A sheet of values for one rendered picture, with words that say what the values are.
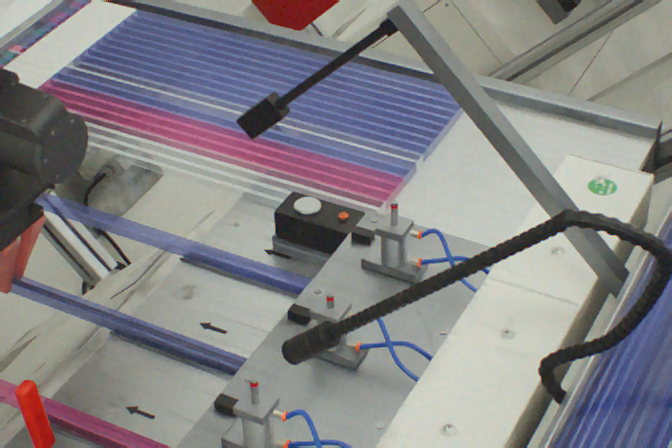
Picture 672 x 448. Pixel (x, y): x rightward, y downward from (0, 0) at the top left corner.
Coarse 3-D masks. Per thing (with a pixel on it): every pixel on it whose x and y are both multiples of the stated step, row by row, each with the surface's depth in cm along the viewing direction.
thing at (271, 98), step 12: (276, 96) 105; (252, 108) 106; (264, 108) 105; (276, 108) 105; (288, 108) 106; (240, 120) 107; (252, 120) 107; (264, 120) 106; (276, 120) 105; (252, 132) 107
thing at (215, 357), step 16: (16, 288) 115; (32, 288) 114; (48, 288) 114; (48, 304) 114; (64, 304) 113; (80, 304) 113; (96, 304) 113; (96, 320) 112; (112, 320) 111; (128, 320) 111; (144, 336) 110; (160, 336) 109; (176, 336) 109; (176, 352) 109; (192, 352) 108; (208, 352) 108; (224, 352) 108; (224, 368) 107
